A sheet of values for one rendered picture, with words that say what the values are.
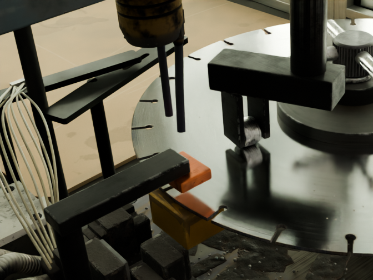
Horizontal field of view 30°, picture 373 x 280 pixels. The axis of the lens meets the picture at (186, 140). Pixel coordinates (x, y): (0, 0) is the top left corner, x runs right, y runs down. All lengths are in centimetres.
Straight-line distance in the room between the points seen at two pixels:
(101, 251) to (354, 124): 19
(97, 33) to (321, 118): 77
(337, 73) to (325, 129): 6
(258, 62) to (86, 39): 77
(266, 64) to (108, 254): 16
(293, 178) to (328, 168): 3
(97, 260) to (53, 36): 81
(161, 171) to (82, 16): 90
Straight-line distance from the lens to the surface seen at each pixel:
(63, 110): 62
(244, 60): 45
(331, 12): 116
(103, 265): 45
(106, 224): 48
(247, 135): 47
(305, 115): 50
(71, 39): 121
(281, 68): 44
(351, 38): 51
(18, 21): 57
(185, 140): 50
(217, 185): 45
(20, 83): 66
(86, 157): 87
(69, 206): 40
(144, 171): 41
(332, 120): 49
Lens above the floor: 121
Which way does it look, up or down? 32 degrees down
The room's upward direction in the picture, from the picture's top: 6 degrees counter-clockwise
